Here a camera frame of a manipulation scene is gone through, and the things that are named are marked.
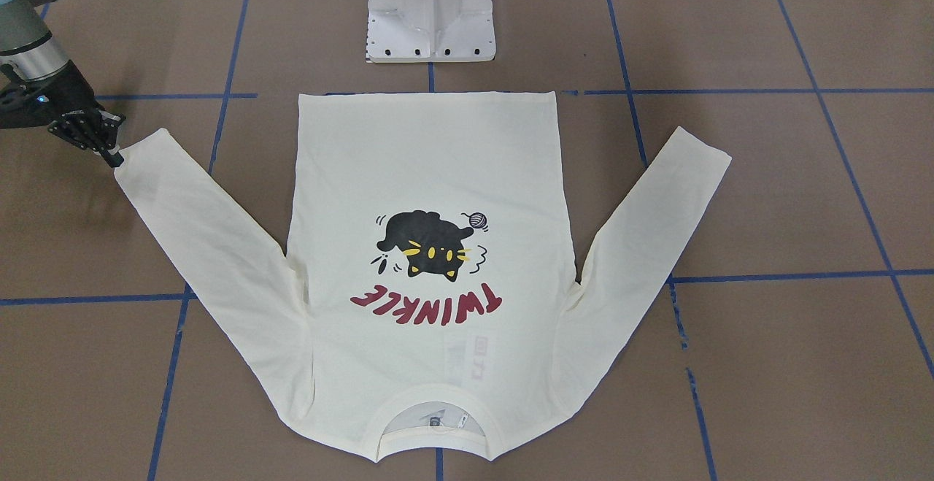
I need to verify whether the white camera stand pillar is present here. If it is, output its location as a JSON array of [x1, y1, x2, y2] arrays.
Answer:
[[365, 0, 496, 64]]

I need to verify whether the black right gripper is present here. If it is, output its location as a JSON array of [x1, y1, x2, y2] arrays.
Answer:
[[36, 61, 126, 169]]

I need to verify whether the cream long-sleeve cat shirt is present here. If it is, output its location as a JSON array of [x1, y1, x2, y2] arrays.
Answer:
[[115, 92, 731, 462]]

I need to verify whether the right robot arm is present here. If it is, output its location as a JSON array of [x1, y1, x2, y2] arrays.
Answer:
[[1, 0, 126, 168]]

